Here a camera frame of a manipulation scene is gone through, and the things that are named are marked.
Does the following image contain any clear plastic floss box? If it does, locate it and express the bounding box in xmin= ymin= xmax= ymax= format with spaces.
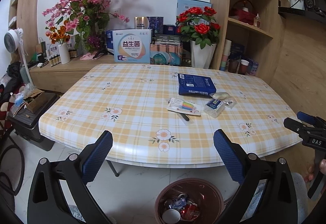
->
xmin=204 ymin=99 xmax=225 ymax=118

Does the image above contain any yellowish plastic wrapper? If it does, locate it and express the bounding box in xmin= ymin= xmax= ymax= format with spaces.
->
xmin=210 ymin=92 xmax=230 ymax=101

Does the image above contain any crushed red cola can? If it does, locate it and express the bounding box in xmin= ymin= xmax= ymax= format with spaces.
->
xmin=180 ymin=203 xmax=200 ymax=221

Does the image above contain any crushed blue drink can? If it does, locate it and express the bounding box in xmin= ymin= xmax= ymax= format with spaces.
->
xmin=164 ymin=194 xmax=188 ymax=210

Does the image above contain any maroon trash bin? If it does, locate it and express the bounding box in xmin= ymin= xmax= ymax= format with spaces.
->
xmin=155 ymin=178 xmax=224 ymax=224

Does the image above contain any right hand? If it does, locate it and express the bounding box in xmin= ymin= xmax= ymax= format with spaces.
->
xmin=305 ymin=159 xmax=326 ymax=182

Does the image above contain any light blue fuzzy slipper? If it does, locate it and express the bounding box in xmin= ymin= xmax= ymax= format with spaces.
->
xmin=249 ymin=172 xmax=309 ymax=224

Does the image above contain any small clear plastic bag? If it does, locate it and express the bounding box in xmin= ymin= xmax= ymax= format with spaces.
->
xmin=223 ymin=97 xmax=237 ymax=109

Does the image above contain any small black marker cap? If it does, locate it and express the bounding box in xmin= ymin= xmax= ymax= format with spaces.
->
xmin=181 ymin=113 xmax=189 ymax=121

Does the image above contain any black storage box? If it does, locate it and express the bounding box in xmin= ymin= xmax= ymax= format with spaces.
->
xmin=8 ymin=92 xmax=60 ymax=151

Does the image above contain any colourful marker blister pack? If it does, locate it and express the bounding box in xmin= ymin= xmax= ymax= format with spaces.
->
xmin=167 ymin=98 xmax=202 ymax=116

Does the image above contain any yellow plaid tablecloth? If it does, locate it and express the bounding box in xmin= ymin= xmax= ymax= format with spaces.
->
xmin=39 ymin=64 xmax=300 ymax=168

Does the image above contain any blue luckin coffee box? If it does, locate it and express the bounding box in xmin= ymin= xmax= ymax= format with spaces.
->
xmin=178 ymin=74 xmax=217 ymax=96

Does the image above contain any small blue carton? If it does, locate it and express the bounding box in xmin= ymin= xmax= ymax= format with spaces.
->
xmin=247 ymin=59 xmax=259 ymax=76

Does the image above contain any red white paper cup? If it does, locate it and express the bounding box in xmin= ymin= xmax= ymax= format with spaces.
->
xmin=238 ymin=59 xmax=249 ymax=75

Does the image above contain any stack of pastel cups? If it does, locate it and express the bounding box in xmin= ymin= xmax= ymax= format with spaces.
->
xmin=219 ymin=39 xmax=231 ymax=71

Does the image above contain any orange flower white vase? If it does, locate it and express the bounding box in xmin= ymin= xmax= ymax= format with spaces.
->
xmin=45 ymin=26 xmax=70 ymax=64

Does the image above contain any wooden shelf unit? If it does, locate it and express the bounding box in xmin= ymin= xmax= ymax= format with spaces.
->
xmin=210 ymin=0 xmax=326 ymax=189

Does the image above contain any striped teal gift box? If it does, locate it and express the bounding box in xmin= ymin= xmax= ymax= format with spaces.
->
xmin=150 ymin=44 xmax=183 ymax=66

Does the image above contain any white blue probiotics box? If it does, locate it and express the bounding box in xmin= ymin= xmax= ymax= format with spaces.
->
xmin=106 ymin=29 xmax=152 ymax=64

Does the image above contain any red rose bouquet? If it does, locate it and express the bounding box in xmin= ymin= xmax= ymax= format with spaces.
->
xmin=176 ymin=6 xmax=221 ymax=49

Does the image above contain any red basket on shelf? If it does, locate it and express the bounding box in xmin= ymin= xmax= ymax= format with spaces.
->
xmin=229 ymin=0 xmax=257 ymax=25

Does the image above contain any small white desk fan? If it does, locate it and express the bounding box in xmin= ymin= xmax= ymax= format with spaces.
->
xmin=4 ymin=28 xmax=23 ymax=54

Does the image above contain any pink cherry blossom bouquet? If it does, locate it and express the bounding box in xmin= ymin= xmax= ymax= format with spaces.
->
xmin=43 ymin=0 xmax=129 ymax=52

